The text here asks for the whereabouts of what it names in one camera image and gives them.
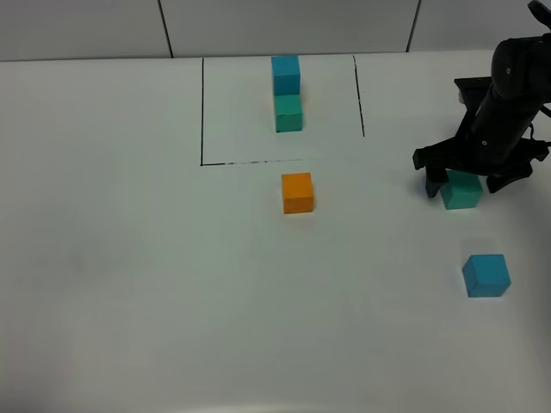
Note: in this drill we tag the blue wooden cube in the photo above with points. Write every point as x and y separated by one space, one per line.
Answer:
486 276

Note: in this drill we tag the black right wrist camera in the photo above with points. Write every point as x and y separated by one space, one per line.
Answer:
472 90

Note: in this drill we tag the green template cube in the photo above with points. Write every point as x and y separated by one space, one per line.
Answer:
288 113

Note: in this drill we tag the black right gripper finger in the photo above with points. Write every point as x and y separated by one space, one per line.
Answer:
498 181
435 179

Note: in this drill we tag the orange wooden cube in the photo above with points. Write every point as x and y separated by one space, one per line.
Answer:
297 193

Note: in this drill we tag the green wooden cube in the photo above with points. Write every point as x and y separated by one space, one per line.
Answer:
462 191

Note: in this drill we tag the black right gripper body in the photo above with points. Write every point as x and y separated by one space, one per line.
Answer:
519 88

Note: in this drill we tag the blue template cube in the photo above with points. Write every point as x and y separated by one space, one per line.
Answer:
285 75

